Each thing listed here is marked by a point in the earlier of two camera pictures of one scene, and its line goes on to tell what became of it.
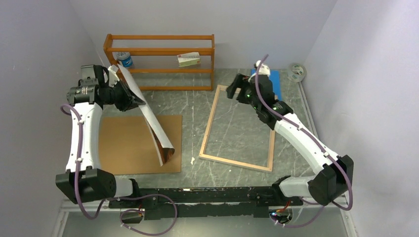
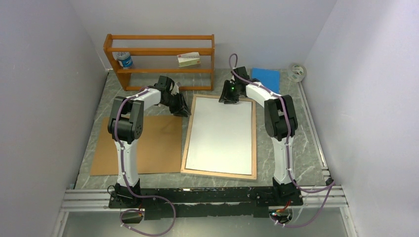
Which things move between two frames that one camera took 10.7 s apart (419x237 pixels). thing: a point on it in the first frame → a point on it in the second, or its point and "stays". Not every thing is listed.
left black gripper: (130, 100) → (182, 109)
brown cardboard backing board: (127, 145) stays
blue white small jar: (126, 59) stays
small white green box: (188, 59) stays
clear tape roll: (296, 72) stays
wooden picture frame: (228, 161) → (254, 158)
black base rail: (177, 203) stays
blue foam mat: (275, 77) stays
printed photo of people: (162, 145) → (220, 138)
